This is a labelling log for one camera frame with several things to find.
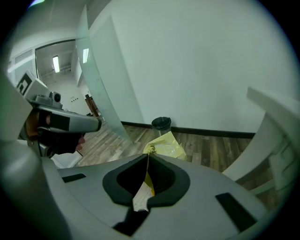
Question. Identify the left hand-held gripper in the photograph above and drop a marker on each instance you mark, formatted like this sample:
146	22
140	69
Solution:
35	86

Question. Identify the white desk leg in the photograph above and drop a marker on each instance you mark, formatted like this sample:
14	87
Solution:
253	152

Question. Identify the yellow plastic packet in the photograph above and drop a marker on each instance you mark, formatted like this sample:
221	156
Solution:
166	145

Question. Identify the person's left hand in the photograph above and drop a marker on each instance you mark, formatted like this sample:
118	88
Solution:
32	124

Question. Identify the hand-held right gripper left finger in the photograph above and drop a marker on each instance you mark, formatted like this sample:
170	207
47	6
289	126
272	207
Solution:
93	187

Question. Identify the frosted glass partition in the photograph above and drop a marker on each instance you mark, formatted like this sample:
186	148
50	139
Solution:
103	82

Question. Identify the steel bin with black liner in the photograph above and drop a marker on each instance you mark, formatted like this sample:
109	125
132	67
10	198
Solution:
161	124

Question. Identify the black baseboard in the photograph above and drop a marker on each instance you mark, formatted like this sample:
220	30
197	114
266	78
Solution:
211	132

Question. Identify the ceiling light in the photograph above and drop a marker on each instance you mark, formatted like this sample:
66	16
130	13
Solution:
55	64

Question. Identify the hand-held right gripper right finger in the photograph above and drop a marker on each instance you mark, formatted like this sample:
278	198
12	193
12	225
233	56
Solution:
206	194

